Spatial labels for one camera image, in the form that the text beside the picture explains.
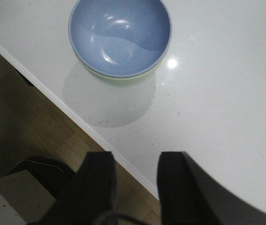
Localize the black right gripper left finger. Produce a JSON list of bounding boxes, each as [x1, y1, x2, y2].
[[41, 152, 116, 225]]

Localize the blue bowl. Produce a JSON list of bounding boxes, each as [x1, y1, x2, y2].
[[68, 0, 172, 77]]

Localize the green bowl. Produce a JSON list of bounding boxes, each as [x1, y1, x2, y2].
[[73, 50, 166, 82]]

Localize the black base on floor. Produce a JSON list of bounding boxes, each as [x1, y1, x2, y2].
[[8, 157, 76, 198]]

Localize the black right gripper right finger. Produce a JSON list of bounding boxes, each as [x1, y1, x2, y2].
[[158, 152, 266, 225]]

